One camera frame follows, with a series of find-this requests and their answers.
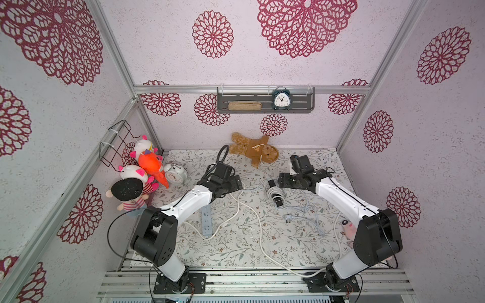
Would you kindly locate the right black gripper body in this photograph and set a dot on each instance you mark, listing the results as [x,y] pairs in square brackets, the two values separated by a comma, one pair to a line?
[283,180]

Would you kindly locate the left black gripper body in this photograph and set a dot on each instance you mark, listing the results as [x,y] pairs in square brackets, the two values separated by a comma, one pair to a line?
[232,185]

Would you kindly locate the blue power strip with cord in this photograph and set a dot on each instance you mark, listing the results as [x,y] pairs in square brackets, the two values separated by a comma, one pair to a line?
[273,193]

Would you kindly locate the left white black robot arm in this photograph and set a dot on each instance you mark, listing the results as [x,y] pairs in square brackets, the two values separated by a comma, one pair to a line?
[156,232]

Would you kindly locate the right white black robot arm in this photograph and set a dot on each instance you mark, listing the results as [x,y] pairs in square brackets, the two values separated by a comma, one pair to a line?
[378,235]

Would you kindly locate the brown teddy bear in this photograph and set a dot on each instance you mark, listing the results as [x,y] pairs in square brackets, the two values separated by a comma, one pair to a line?
[257,150]

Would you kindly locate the white round alarm clock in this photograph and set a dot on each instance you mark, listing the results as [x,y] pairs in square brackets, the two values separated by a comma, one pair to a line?
[175,174]

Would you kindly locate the pink red dotted plush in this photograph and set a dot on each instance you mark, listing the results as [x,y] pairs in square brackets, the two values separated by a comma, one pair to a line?
[350,230]

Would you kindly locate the beige pouch on shelf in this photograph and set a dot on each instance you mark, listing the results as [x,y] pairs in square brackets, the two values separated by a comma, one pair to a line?
[245,106]

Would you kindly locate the orange fox plush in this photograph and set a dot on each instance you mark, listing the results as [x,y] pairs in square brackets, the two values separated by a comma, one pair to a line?
[153,165]

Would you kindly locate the teal alarm clock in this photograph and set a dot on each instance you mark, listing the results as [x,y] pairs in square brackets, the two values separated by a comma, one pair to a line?
[281,100]

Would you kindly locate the white owl plush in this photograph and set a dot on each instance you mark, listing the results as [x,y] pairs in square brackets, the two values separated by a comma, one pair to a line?
[141,147]

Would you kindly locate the pink striped pig plush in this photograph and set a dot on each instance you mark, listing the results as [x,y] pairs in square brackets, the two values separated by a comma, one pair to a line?
[149,184]

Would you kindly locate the black-haired doll plush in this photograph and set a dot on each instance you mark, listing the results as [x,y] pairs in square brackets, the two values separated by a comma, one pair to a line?
[129,192]

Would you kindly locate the grey wall shelf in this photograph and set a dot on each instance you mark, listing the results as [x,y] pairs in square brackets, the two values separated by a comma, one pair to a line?
[303,100]

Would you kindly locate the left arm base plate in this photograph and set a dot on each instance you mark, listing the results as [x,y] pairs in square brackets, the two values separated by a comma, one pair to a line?
[189,283]

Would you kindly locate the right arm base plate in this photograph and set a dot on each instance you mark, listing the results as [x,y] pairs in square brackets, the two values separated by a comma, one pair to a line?
[324,282]

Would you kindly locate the black wire basket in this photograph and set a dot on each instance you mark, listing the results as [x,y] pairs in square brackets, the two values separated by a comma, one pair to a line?
[117,152]

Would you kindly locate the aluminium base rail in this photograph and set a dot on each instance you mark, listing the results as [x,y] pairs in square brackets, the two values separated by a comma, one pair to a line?
[134,280]

